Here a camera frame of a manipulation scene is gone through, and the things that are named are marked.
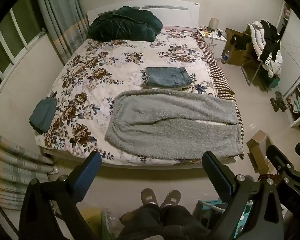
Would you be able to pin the folded beige clothes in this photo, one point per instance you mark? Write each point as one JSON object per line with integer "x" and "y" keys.
{"x": 186, "y": 88}

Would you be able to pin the water bottle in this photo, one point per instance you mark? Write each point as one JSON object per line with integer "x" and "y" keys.
{"x": 225, "y": 56}

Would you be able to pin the person's left grey slipper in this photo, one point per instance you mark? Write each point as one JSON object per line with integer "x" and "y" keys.
{"x": 149, "y": 197}

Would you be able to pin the small open cardboard box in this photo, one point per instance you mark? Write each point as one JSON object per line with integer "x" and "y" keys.
{"x": 257, "y": 142}

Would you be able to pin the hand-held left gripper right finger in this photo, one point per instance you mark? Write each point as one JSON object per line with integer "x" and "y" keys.
{"x": 218, "y": 173}

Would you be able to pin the metal frame chair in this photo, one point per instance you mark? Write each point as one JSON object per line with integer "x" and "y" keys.
{"x": 250, "y": 73}

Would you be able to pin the teal plastic basket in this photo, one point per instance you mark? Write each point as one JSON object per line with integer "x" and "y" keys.
{"x": 212, "y": 208}

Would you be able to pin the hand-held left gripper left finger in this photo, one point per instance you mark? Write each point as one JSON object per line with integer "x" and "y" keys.
{"x": 91, "y": 166}

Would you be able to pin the grey fleece pants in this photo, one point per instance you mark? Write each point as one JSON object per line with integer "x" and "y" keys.
{"x": 170, "y": 127}

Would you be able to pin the chair with piled clothes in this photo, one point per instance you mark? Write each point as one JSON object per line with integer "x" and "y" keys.
{"x": 275, "y": 65}

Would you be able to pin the white nightstand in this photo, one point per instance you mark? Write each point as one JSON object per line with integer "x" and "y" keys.
{"x": 216, "y": 42}

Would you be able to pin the folded teal pants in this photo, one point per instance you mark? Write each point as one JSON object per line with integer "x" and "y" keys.
{"x": 43, "y": 115}

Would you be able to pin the folded blue jeans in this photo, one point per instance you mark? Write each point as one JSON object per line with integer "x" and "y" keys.
{"x": 168, "y": 76}

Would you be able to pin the person's leg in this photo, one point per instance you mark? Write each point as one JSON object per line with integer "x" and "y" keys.
{"x": 142, "y": 220}
{"x": 182, "y": 221}

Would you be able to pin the white bed base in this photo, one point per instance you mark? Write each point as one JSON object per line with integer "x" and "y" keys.
{"x": 140, "y": 165}

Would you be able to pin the green striped curtain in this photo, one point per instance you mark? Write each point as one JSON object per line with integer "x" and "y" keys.
{"x": 12, "y": 165}
{"x": 60, "y": 12}

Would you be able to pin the person's right grey slipper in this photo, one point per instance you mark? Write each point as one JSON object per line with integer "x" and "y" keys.
{"x": 171, "y": 198}

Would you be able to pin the person's right leg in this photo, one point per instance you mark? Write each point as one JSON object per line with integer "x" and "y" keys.
{"x": 182, "y": 221}

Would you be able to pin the white headboard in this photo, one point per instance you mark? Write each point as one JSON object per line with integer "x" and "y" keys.
{"x": 180, "y": 10}

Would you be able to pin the person's left leg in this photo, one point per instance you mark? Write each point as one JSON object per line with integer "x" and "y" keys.
{"x": 142, "y": 220}

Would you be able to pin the cream table lamp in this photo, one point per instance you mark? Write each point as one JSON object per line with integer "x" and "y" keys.
{"x": 214, "y": 23}

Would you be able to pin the person's grey slipper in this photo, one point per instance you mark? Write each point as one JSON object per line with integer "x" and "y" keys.
{"x": 171, "y": 198}
{"x": 149, "y": 197}

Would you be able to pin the window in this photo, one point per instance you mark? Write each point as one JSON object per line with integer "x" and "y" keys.
{"x": 15, "y": 37}

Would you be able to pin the dark green duvet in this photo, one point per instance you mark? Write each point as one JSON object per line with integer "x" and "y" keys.
{"x": 125, "y": 23}

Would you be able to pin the floral printed blanket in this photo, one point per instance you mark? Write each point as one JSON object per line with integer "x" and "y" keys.
{"x": 102, "y": 55}

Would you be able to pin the black shoes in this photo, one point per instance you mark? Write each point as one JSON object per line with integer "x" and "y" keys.
{"x": 278, "y": 102}

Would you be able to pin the dark mug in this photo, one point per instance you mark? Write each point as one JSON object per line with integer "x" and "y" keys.
{"x": 220, "y": 33}

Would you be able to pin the yellow green bag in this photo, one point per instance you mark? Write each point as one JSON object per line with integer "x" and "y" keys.
{"x": 93, "y": 222}

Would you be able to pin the black garment with white stripes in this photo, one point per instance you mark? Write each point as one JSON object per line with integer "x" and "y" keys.
{"x": 271, "y": 42}

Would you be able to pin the white wardrobe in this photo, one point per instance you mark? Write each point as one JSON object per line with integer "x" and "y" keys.
{"x": 298, "y": 50}

